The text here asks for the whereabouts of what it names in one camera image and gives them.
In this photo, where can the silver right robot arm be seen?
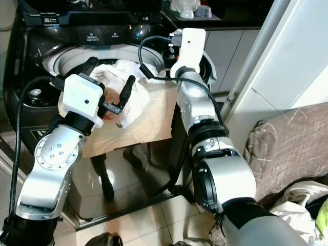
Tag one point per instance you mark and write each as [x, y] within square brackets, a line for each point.
[230, 179]

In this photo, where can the dark robot left foot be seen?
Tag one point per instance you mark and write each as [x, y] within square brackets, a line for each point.
[107, 240]

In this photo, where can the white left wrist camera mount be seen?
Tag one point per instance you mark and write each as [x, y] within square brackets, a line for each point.
[82, 97]

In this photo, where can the grey cup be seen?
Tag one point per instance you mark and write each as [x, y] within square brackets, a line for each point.
[205, 11]

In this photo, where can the brown fabric chair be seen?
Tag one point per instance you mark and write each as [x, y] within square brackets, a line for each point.
[292, 148]

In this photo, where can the black table leg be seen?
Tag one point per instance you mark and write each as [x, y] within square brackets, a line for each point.
[178, 193]
[107, 187]

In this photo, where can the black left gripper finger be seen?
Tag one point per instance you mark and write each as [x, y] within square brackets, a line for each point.
[87, 66]
[127, 92]

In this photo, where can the black washing machine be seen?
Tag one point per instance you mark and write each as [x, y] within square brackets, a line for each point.
[31, 56]

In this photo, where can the white sliding door frame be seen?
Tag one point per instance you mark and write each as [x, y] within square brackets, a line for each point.
[287, 61]

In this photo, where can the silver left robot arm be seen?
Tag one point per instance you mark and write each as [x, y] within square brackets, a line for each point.
[54, 154]

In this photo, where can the white bowl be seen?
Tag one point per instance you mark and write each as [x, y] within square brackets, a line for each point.
[184, 6]

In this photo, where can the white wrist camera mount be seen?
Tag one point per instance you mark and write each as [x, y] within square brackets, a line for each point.
[82, 97]
[189, 48]

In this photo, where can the white garment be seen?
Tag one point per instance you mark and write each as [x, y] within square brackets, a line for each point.
[113, 69]

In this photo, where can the pale printed garment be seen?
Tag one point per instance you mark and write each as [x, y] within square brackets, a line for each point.
[294, 215]

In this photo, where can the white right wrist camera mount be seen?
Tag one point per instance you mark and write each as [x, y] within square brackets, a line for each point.
[189, 48]

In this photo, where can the yellow green cloth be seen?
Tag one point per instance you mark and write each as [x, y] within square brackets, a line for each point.
[322, 220]

